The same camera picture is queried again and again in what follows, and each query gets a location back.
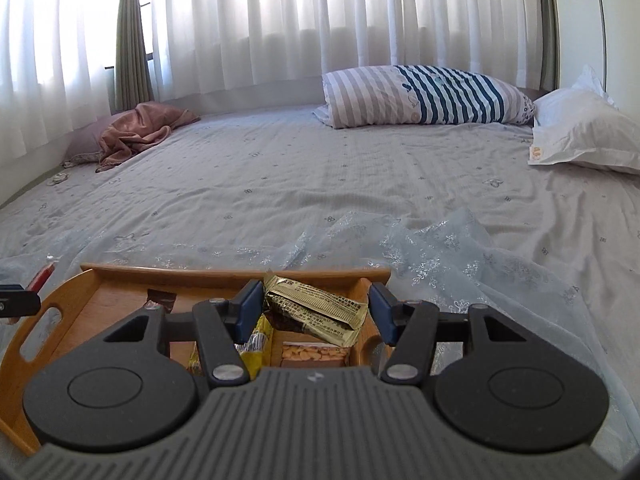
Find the yellow snack packet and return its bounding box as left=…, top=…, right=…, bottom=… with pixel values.
left=187, top=315, right=275, bottom=381

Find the pink blanket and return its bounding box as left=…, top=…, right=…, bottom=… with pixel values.
left=95, top=101, right=201, bottom=173

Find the peanut print snack packet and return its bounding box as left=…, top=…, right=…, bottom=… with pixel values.
left=280, top=341, right=351, bottom=368

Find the wooden tray with handles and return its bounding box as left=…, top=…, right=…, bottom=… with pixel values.
left=0, top=262, right=393, bottom=456

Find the dark red snack bar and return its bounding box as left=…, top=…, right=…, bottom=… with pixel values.
left=145, top=289, right=177, bottom=313

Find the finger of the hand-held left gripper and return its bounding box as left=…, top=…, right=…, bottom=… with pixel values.
left=0, top=285, right=42, bottom=322

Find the white sheer curtain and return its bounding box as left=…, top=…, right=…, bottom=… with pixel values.
left=0, top=0, right=556, bottom=161

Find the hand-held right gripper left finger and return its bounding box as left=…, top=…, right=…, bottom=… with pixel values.
left=102, top=280, right=263, bottom=386

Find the sheer snowflake cloth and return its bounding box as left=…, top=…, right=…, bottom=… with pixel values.
left=0, top=207, right=640, bottom=411

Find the purple pillow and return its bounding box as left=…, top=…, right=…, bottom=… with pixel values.
left=62, top=112, right=126, bottom=168

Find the white wardrobe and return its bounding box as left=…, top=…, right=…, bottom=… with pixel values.
left=542, top=0, right=640, bottom=111

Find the blue striped pillow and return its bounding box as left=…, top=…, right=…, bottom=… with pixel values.
left=312, top=64, right=536, bottom=128

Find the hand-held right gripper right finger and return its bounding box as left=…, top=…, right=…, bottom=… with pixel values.
left=369, top=282, right=531, bottom=386

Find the white pillow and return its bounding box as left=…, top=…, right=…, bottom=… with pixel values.
left=527, top=65, right=640, bottom=176

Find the grey-green curtain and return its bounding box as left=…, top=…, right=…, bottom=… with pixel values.
left=114, top=0, right=155, bottom=113

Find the gold snack packet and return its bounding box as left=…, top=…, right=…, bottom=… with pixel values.
left=263, top=274, right=370, bottom=347

